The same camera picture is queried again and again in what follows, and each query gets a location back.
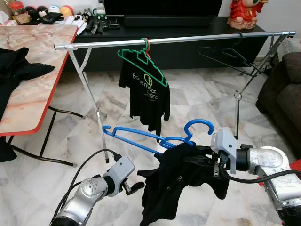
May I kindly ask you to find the black shirt red trim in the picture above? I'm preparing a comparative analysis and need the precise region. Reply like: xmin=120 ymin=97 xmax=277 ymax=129
xmin=138 ymin=143 xmax=230 ymax=226

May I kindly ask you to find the white and teal ball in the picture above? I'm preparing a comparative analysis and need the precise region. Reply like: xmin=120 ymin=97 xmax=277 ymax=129
xmin=48 ymin=5 xmax=62 ymax=15

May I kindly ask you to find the red lid jar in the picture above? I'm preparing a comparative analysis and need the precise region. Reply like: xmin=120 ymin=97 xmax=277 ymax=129
xmin=10 ymin=1 xmax=25 ymax=16

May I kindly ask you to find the red plastic hanger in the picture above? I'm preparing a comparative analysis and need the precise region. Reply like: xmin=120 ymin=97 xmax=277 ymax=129
xmin=143 ymin=38 xmax=152 ymax=59

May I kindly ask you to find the black plastic hanger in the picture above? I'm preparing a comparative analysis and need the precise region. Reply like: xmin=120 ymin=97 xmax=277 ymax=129
xmin=198 ymin=32 xmax=258 ymax=77

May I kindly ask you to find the green plastic hanger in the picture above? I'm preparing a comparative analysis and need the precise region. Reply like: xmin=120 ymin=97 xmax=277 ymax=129
xmin=117 ymin=38 xmax=169 ymax=88

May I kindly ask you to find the black printed shirt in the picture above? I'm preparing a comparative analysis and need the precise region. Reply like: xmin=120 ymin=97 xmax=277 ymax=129
xmin=118 ymin=52 xmax=171 ymax=137

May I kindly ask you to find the black soundbar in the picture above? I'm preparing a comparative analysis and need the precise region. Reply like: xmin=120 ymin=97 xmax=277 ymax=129
xmin=123 ymin=15 xmax=212 ymax=27

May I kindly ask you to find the brown fabric sofa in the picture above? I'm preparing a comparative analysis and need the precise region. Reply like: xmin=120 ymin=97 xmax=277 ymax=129
xmin=255 ymin=52 xmax=301 ymax=158

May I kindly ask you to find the brown snack basket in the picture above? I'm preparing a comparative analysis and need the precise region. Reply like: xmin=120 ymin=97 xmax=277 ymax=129
xmin=13 ymin=13 xmax=31 ymax=24

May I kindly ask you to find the black low tv console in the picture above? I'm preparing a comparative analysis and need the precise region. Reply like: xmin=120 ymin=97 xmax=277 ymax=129
xmin=61 ymin=16 xmax=280 ymax=72

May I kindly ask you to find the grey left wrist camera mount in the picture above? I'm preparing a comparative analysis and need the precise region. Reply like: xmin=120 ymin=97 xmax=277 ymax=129
xmin=103 ymin=156 xmax=136 ymax=194

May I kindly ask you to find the red laughing buddha statue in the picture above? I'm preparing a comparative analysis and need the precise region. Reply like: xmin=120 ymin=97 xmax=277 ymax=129
xmin=227 ymin=0 xmax=264 ymax=30

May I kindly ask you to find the silver metal clothes rack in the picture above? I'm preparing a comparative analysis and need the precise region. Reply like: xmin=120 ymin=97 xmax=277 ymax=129
xmin=54 ymin=31 xmax=297 ymax=163

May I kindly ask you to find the black pouch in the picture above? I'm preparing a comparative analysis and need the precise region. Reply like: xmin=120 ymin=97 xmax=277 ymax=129
xmin=40 ymin=12 xmax=64 ymax=24

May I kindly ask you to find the marble table red edge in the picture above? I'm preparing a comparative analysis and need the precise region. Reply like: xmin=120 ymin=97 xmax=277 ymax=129
xmin=0 ymin=24 xmax=86 ymax=168

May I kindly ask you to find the black flat television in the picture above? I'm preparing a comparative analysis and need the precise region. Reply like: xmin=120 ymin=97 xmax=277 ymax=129
xmin=103 ymin=0 xmax=223 ymax=16

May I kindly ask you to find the plain black shirt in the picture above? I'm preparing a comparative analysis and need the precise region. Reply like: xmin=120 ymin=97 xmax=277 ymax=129
xmin=0 ymin=47 xmax=55 ymax=163

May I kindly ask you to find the white paper stack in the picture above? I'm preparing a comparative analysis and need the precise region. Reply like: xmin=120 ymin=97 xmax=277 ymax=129
xmin=63 ymin=16 xmax=87 ymax=36

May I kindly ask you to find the pink tissue box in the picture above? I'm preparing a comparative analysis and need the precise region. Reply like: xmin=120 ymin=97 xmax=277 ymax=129
xmin=0 ymin=10 xmax=11 ymax=25

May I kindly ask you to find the red and yellow ball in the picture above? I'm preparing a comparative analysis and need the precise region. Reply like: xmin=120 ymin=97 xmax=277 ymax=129
xmin=60 ymin=5 xmax=74 ymax=16

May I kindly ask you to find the blue plastic hanger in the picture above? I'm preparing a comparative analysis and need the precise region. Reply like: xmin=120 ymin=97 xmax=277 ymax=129
xmin=102 ymin=120 xmax=215 ymax=156

